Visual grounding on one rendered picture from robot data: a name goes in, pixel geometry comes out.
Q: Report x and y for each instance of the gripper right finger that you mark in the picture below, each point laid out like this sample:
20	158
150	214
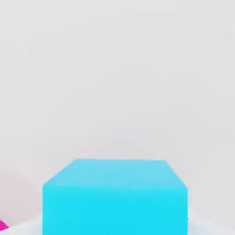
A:
203	227

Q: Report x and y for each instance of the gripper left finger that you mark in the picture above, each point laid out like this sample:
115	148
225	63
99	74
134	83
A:
27	228

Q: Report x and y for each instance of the small cyan cube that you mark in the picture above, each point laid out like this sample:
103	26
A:
114	205

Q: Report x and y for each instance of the small magenta cube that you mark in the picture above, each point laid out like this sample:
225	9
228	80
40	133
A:
2	225

